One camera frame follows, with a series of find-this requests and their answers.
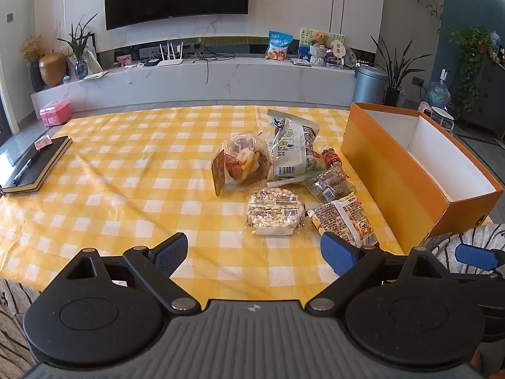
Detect grey trash can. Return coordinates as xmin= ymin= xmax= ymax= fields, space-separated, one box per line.
xmin=351 ymin=65 xmax=389 ymax=107

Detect green printed card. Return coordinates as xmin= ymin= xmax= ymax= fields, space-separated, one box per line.
xmin=298 ymin=28 xmax=346 ymax=58

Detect white snack packet with barcode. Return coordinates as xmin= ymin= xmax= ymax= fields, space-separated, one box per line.
xmin=267 ymin=126 xmax=326 ymax=189

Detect dried flowers in dark vase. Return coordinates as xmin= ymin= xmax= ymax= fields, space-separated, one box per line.
xmin=20 ymin=35 xmax=46 ymax=93

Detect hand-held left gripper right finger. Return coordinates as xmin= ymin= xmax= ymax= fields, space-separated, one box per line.
xmin=305 ymin=231 xmax=454 ymax=316

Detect black notebook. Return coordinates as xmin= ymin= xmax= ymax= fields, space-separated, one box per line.
xmin=1 ymin=136 xmax=74 ymax=195

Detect blue water jug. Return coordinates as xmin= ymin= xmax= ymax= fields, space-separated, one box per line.
xmin=427 ymin=69 xmax=452 ymax=107

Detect grey patterned cloth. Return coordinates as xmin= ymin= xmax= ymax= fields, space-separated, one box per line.
xmin=0 ymin=276 xmax=40 ymax=379

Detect yellow checked tablecloth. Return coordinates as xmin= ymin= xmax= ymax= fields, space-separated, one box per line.
xmin=0 ymin=105 xmax=494 ymax=304

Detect white router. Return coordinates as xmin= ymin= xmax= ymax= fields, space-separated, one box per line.
xmin=157 ymin=41 xmax=185 ymax=67

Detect small cola bottle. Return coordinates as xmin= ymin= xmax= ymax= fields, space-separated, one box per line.
xmin=317 ymin=145 xmax=350 ymax=180

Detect orange printed snack packet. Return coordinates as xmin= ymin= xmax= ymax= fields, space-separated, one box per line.
xmin=307 ymin=193 xmax=380 ymax=248

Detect clear bag of pale nuts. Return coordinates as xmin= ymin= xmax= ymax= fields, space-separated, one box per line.
xmin=245 ymin=187 xmax=307 ymax=237

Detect dark grey cabinet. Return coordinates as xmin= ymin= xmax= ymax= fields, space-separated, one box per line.
xmin=458 ymin=53 xmax=505 ymax=137

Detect white marble television cabinet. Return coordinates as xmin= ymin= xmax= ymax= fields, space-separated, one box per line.
xmin=31 ymin=53 xmax=358 ymax=121

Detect black pen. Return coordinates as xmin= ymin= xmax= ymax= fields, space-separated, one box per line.
xmin=13 ymin=151 xmax=42 ymax=184

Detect leafy ivy plant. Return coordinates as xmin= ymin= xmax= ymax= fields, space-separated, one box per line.
xmin=448 ymin=27 xmax=494 ymax=113

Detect teddy bear in white wrap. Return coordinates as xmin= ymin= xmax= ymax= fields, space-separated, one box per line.
xmin=309 ymin=31 xmax=330 ymax=66

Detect grey printed clothing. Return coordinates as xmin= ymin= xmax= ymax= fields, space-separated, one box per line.
xmin=428 ymin=223 xmax=505 ymax=309

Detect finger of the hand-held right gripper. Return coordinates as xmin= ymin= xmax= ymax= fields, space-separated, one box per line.
xmin=454 ymin=243 xmax=505 ymax=273

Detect clear bag of brown sweets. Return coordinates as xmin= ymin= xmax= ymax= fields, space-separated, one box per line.
xmin=303 ymin=166 xmax=356 ymax=203

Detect white stool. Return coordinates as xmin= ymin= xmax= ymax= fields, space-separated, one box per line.
xmin=430 ymin=106 xmax=460 ymax=131

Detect black cable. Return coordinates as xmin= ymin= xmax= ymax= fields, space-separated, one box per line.
xmin=193 ymin=47 xmax=237 ymax=85

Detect orange cardboard box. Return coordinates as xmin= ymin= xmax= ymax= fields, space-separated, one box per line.
xmin=341 ymin=103 xmax=504 ymax=255

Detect green plant in glass vase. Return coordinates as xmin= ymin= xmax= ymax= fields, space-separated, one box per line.
xmin=57 ymin=13 xmax=99 ymax=80

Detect potted snake plant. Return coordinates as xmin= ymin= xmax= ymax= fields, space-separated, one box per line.
xmin=370 ymin=35 xmax=416 ymax=107

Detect clear bag of mixed dried fruit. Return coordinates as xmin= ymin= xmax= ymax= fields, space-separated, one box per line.
xmin=211 ymin=132 xmax=274 ymax=197

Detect gold vase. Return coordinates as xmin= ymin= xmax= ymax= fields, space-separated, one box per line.
xmin=39 ymin=52 xmax=68 ymax=87

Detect pink box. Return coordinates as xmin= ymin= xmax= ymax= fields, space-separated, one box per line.
xmin=39 ymin=100 xmax=72 ymax=127

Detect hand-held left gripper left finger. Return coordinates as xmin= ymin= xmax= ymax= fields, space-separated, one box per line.
xmin=53 ymin=232 xmax=200 ymax=317

